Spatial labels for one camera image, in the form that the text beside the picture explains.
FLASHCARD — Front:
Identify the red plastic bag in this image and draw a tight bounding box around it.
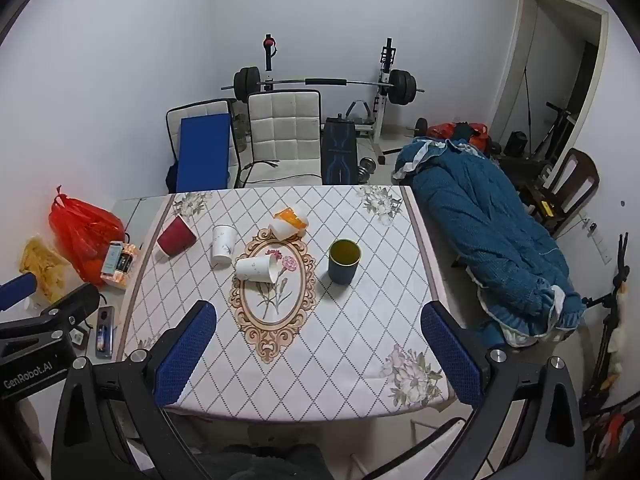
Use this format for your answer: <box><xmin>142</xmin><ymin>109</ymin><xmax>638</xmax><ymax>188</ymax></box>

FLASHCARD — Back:
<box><xmin>48</xmin><ymin>186</ymin><xmax>126</xmax><ymax>285</ymax></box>

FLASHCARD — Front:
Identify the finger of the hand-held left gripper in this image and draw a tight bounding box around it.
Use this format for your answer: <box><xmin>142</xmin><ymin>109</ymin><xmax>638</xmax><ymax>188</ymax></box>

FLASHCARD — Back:
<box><xmin>0</xmin><ymin>282</ymin><xmax>101</xmax><ymax>342</ymax></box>
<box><xmin>0</xmin><ymin>272</ymin><xmax>39</xmax><ymax>312</ymax></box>

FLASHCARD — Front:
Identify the floral diamond pattern tablecloth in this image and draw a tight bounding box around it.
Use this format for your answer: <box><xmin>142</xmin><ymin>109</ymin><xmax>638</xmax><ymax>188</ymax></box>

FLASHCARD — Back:
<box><xmin>116</xmin><ymin>185</ymin><xmax>458</xmax><ymax>421</ymax></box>

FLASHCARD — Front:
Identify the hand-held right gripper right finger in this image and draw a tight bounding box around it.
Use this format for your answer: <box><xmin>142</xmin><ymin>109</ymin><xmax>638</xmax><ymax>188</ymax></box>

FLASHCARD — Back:
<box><xmin>364</xmin><ymin>301</ymin><xmax>587</xmax><ymax>480</ymax></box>

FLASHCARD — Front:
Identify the brown wooden chair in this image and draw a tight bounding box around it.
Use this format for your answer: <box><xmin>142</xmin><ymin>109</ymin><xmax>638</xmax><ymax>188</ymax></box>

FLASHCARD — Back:
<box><xmin>520</xmin><ymin>147</ymin><xmax>601</xmax><ymax>239</ymax></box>

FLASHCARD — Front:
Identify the yellow plastic bag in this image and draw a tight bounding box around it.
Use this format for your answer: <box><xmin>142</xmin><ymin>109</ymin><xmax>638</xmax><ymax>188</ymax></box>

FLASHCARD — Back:
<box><xmin>20</xmin><ymin>236</ymin><xmax>72</xmax><ymax>304</ymax></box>

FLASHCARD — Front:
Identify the black smartphone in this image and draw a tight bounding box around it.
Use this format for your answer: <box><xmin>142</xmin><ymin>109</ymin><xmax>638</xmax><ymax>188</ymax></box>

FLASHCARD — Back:
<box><xmin>95</xmin><ymin>306</ymin><xmax>117</xmax><ymax>359</ymax></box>

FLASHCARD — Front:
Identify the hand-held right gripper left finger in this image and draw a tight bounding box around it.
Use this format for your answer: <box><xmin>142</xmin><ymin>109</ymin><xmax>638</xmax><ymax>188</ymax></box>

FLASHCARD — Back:
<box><xmin>50</xmin><ymin>300</ymin><xmax>218</xmax><ymax>480</ymax></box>

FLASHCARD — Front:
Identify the white weight bench rack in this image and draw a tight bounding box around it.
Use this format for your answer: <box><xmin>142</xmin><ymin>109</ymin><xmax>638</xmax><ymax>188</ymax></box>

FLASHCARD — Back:
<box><xmin>262</xmin><ymin>34</ymin><xmax>401</xmax><ymax>166</ymax></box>

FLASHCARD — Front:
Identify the red cup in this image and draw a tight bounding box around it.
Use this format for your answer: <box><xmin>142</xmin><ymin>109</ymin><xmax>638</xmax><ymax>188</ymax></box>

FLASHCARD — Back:
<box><xmin>156</xmin><ymin>214</ymin><xmax>197</xmax><ymax>257</ymax></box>

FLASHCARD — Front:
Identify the black tripod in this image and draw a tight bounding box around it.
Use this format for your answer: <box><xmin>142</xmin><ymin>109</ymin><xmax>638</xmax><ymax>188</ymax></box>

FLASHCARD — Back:
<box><xmin>580</xmin><ymin>232</ymin><xmax>632</xmax><ymax>411</ymax></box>

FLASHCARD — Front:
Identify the dark blue cup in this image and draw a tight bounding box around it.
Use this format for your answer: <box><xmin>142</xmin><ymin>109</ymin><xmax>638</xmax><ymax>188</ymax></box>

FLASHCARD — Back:
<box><xmin>327</xmin><ymin>239</ymin><xmax>362</xmax><ymax>286</ymax></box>

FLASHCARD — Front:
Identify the black speaker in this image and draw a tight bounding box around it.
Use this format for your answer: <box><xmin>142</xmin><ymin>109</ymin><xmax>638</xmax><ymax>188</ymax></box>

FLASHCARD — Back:
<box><xmin>504</xmin><ymin>131</ymin><xmax>529</xmax><ymax>157</ymax></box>

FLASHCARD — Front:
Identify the small printed box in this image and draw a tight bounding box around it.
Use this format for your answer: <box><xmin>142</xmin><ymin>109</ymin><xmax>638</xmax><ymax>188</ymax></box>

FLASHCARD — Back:
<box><xmin>100</xmin><ymin>241</ymin><xmax>138</xmax><ymax>290</ymax></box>

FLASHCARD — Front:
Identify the black barbell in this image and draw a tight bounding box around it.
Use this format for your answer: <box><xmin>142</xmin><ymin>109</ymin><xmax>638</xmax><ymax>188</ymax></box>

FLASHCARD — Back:
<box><xmin>221</xmin><ymin>66</ymin><xmax>426</xmax><ymax>107</ymax></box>

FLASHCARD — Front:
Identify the black blue bench pad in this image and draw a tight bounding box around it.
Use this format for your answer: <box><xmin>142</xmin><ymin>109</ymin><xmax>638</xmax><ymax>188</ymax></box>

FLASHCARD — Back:
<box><xmin>321</xmin><ymin>116</ymin><xmax>359</xmax><ymax>186</ymax></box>

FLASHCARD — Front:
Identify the white door frame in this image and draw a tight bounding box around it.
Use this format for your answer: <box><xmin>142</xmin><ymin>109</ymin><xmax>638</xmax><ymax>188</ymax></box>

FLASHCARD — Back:
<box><xmin>492</xmin><ymin>0</ymin><xmax>610</xmax><ymax>163</ymax></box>

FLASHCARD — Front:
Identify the white orange paper cup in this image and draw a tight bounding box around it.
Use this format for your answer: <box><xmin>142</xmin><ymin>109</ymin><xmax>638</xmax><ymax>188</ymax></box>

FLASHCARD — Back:
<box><xmin>269</xmin><ymin>206</ymin><xmax>310</xmax><ymax>239</ymax></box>

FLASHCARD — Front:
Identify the black scooter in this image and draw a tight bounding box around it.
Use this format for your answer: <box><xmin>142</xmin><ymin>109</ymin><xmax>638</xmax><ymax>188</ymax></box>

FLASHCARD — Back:
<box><xmin>530</xmin><ymin>102</ymin><xmax>574</xmax><ymax>161</ymax></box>

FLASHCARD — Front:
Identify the black cable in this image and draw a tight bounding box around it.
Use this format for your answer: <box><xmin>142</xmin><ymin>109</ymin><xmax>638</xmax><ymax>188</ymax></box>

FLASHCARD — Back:
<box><xmin>239</xmin><ymin>159</ymin><xmax>282</xmax><ymax>187</ymax></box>

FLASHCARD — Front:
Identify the blue mat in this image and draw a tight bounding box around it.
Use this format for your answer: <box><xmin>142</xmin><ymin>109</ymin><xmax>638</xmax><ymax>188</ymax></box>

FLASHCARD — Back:
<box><xmin>176</xmin><ymin>114</ymin><xmax>232</xmax><ymax>192</ymax></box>

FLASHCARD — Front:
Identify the dark cloth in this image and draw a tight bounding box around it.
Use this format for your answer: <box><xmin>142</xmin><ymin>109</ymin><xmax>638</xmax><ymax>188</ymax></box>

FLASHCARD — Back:
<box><xmin>197</xmin><ymin>442</ymin><xmax>334</xmax><ymax>480</ymax></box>

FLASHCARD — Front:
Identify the blue quilt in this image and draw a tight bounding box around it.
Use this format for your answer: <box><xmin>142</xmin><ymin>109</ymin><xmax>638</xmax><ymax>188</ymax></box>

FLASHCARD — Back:
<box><xmin>392</xmin><ymin>137</ymin><xmax>586</xmax><ymax>348</ymax></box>

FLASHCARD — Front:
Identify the white quilted chair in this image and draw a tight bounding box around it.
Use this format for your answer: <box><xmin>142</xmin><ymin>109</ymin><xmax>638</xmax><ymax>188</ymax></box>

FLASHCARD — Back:
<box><xmin>166</xmin><ymin>98</ymin><xmax>242</xmax><ymax>191</ymax></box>
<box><xmin>240</xmin><ymin>89</ymin><xmax>324</xmax><ymax>189</ymax></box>

